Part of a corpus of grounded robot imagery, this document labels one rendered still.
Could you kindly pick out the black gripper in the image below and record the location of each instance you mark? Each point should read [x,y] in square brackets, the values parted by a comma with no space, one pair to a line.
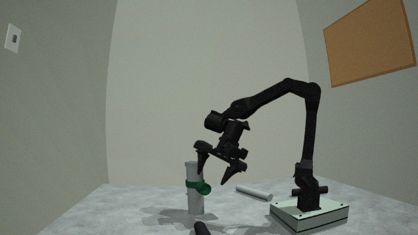
[203,148]

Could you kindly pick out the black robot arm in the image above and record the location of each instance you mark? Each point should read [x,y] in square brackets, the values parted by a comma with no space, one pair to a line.
[308,198]

